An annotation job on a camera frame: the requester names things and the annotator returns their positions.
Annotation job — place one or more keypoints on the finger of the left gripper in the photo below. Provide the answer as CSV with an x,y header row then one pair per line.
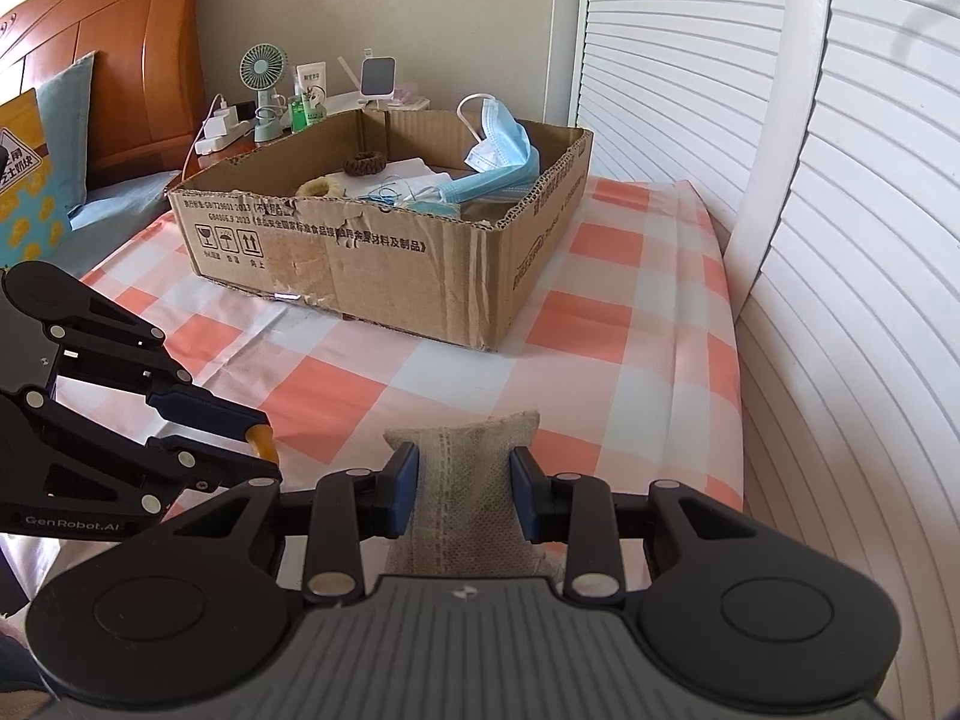
x,y
206,468
198,408

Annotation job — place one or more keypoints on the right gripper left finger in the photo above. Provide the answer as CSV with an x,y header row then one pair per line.
x,y
348,508

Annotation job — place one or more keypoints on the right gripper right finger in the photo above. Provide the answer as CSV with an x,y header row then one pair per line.
x,y
577,511

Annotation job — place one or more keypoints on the grey fabric sachet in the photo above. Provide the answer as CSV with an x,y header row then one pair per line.
x,y
486,211
463,522

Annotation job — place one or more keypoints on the cream scrunchie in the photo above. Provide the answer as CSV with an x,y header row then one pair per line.
x,y
323,186

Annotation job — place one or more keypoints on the brown scrunchie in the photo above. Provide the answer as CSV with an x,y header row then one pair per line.
x,y
364,164

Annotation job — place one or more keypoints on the white paper towel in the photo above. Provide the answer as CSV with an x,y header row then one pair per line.
x,y
415,171

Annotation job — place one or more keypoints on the blue surgical mask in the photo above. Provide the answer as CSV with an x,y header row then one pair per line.
x,y
503,163

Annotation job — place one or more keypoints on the blue tassel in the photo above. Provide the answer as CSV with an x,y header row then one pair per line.
x,y
393,194

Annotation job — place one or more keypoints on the pink checkered tablecloth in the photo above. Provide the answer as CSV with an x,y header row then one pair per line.
x,y
625,348

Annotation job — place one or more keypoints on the grey bedsheet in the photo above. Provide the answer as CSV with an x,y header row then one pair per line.
x,y
97,232

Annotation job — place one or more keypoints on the white power strip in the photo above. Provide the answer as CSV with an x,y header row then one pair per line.
x,y
221,128

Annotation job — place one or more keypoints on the cardboard box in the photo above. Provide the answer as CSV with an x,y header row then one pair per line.
x,y
429,275

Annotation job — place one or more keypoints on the blue yellow pillow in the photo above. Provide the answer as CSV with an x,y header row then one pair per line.
x,y
45,135

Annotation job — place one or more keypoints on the green tube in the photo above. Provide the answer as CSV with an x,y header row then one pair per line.
x,y
312,83

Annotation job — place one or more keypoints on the green desk fan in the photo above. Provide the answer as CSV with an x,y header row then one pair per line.
x,y
261,69

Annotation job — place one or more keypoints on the phone stand mirror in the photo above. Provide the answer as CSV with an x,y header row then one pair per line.
x,y
378,79

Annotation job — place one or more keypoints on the wooden headboard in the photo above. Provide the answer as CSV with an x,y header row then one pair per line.
x,y
148,93

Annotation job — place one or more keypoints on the white curved frame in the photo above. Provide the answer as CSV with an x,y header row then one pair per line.
x,y
792,96

